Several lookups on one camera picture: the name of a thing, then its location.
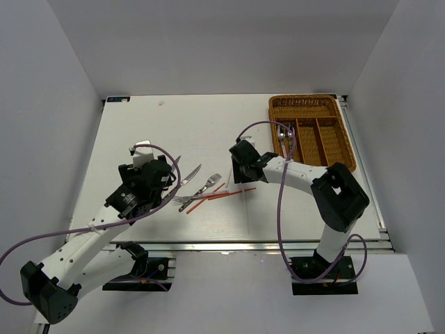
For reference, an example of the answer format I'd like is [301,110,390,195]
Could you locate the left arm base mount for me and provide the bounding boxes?
[102,241,175,292]

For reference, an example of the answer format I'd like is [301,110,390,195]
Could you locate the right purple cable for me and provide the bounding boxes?
[236,120,369,283]

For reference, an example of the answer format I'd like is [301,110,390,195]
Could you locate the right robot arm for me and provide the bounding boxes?
[229,139,370,284]

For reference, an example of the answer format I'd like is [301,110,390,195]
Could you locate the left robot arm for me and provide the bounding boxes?
[20,155,175,324]

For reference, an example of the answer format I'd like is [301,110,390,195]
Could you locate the pink handled knife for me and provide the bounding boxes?
[154,155,181,206]

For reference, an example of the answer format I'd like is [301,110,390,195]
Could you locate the dark handled fork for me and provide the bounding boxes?
[178,173,222,212]

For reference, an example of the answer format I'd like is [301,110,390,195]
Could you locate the white chopstick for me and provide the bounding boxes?
[243,189,250,234]
[225,167,233,188]

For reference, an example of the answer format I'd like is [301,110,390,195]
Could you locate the wicker cutlery tray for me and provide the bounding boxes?
[268,94,357,172]

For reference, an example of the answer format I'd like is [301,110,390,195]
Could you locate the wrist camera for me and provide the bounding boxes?
[236,136,255,147]
[129,140,154,169]

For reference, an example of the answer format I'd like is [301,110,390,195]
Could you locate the orange chopstick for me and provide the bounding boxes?
[208,187,256,200]
[186,183,225,214]

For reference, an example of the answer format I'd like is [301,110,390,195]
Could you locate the pink handled spoon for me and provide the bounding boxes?
[277,125,288,158]

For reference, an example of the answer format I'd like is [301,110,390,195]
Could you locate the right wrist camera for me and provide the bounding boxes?
[236,136,255,147]

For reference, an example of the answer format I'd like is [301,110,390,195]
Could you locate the purple cable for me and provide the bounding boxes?
[236,120,369,283]
[0,144,184,307]

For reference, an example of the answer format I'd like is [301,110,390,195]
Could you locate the dark handled spoon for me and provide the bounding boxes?
[286,125,295,159]

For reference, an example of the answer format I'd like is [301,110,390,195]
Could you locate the blue label sticker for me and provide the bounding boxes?
[106,97,130,103]

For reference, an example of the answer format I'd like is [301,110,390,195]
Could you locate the aluminium table rail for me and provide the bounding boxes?
[103,240,394,252]

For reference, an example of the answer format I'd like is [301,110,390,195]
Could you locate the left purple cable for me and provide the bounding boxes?
[0,144,184,307]

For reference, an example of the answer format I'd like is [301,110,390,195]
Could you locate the pink handled fork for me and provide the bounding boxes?
[172,191,229,203]

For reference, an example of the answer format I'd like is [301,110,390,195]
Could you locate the dark handled knife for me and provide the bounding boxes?
[177,164,202,187]

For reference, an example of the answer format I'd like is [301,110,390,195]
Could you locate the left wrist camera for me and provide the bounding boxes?
[129,140,154,169]

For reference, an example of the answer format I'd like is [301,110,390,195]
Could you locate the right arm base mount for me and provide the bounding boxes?
[290,255,359,296]

